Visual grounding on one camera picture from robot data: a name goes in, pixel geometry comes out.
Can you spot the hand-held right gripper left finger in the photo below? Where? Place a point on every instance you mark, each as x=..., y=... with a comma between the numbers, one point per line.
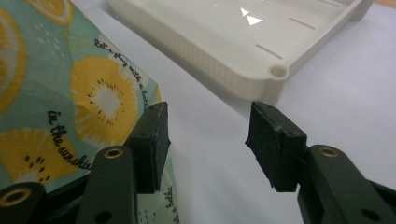
x=151, y=146

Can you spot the white plastic tray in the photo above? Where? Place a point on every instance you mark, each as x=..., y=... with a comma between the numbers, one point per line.
x=236, y=34

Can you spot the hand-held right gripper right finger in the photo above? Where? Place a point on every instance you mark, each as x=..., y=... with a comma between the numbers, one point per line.
x=274, y=146

